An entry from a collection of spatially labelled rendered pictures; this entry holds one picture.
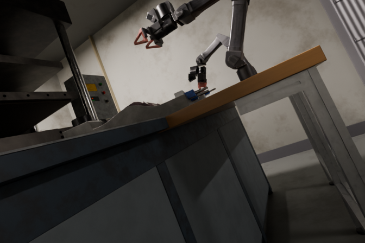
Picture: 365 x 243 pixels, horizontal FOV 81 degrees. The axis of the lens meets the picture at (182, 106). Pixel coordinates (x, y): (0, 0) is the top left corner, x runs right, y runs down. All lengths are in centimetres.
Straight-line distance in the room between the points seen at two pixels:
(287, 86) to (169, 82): 257
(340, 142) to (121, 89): 322
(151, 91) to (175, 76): 45
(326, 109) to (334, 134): 6
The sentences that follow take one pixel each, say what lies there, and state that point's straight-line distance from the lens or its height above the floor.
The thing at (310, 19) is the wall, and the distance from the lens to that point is 288.
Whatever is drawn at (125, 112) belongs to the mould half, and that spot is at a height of 88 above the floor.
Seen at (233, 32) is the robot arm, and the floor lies 102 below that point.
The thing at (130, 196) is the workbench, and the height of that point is 64.
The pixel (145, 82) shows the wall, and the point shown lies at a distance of 330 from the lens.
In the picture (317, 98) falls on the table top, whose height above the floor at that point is 68.
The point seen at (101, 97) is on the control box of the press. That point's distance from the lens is 192.
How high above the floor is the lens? 73
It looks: 6 degrees up
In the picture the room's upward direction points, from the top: 23 degrees counter-clockwise
